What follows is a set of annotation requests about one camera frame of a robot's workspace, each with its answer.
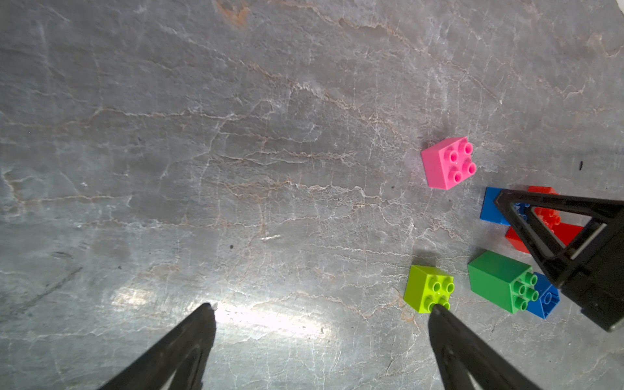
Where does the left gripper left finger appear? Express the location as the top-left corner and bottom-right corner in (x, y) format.
(102, 303), (216, 389)

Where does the long red lego brick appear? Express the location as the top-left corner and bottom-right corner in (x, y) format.
(505, 186), (583, 254)

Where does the lime green square lego brick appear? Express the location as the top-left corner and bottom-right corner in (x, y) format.
(404, 265), (455, 314)

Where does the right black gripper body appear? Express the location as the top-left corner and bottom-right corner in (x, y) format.
(561, 215), (623, 332)

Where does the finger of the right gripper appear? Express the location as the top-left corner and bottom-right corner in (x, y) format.
(494, 188), (624, 289)

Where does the upturned blue square lego brick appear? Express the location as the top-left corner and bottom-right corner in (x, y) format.
(527, 273), (560, 319)

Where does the pink square lego brick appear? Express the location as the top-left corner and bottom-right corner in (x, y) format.
(421, 136), (477, 190)

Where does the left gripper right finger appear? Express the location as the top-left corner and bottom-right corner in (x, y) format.
(428, 305), (539, 389)

